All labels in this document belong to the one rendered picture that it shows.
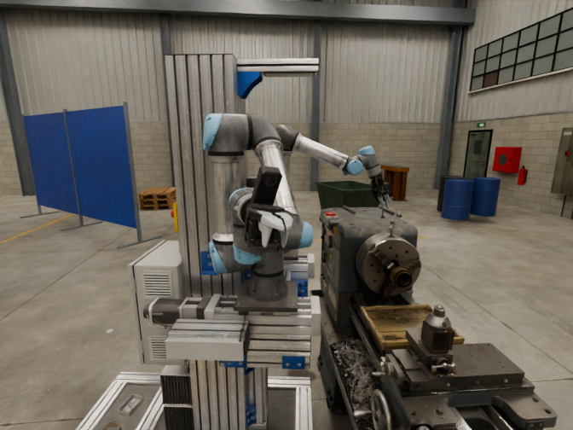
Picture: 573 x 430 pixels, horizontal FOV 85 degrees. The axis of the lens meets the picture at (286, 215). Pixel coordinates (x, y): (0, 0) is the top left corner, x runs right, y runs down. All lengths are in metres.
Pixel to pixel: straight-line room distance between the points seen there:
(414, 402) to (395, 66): 12.05
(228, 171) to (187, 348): 0.60
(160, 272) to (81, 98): 11.61
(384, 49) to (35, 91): 11.52
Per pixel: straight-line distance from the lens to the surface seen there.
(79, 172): 7.49
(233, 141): 1.02
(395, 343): 1.50
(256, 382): 1.71
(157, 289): 1.44
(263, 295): 1.16
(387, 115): 12.44
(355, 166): 1.56
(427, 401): 1.26
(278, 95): 11.59
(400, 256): 1.75
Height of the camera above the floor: 1.72
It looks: 13 degrees down
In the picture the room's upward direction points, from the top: straight up
